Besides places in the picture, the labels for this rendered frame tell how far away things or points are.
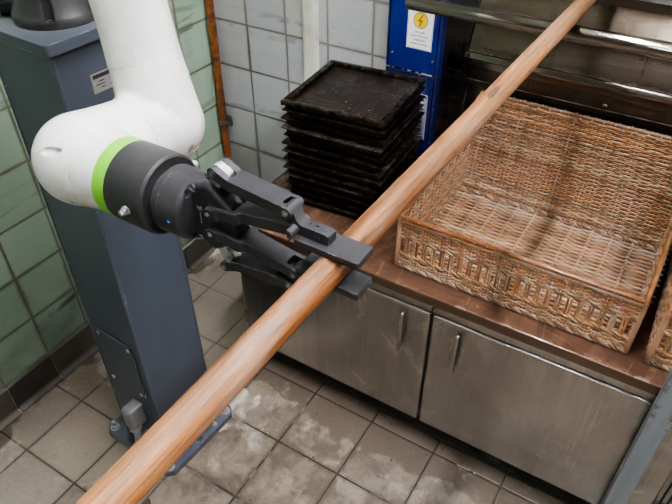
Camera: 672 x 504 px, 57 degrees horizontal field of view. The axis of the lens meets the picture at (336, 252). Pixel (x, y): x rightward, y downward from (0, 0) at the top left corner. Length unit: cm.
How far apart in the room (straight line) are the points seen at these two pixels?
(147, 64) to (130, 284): 72
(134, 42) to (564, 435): 127
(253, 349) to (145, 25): 45
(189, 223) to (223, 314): 160
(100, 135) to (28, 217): 119
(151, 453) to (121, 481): 3
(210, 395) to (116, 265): 93
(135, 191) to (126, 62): 20
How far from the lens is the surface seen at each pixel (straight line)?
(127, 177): 68
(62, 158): 75
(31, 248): 196
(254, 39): 214
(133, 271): 143
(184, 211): 66
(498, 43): 172
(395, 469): 186
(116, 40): 82
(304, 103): 157
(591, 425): 157
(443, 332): 153
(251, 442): 191
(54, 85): 119
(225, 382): 49
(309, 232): 58
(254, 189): 60
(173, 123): 82
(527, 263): 137
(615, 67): 167
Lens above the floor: 158
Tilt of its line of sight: 40 degrees down
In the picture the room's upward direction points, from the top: straight up
